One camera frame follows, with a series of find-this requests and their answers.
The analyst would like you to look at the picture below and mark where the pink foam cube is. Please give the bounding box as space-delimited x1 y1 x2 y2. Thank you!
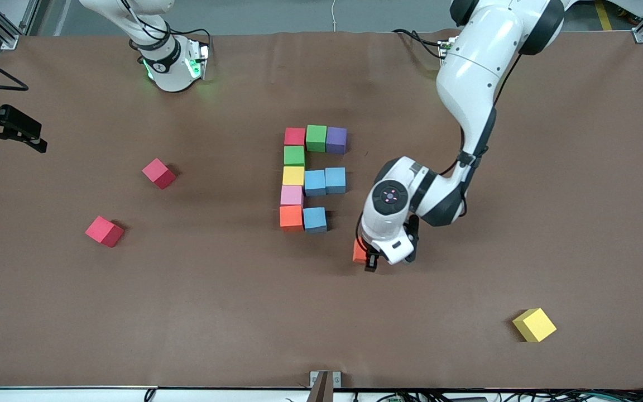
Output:
280 185 304 207

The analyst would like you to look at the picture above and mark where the black left base cable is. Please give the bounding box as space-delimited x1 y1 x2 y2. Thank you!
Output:
392 28 446 60

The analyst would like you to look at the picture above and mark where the black cable bundle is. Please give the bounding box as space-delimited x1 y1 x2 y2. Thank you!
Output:
349 389 643 402

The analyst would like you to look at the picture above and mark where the blue foam cube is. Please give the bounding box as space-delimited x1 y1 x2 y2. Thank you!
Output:
304 170 327 197
325 167 347 195
303 207 328 234

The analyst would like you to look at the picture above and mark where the grey metal bracket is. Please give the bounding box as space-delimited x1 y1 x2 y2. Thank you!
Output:
306 370 343 402

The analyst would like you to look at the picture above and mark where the purple foam cube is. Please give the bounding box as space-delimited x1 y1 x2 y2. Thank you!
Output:
325 127 348 155

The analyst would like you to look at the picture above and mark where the brown table cover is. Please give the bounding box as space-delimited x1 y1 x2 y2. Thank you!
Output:
0 29 643 390

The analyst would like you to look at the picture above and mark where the green foam cube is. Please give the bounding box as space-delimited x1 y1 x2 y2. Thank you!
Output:
306 125 328 152
284 145 307 168

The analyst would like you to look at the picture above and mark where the right arm base connector panel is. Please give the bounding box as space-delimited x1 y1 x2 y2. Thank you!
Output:
184 37 211 80

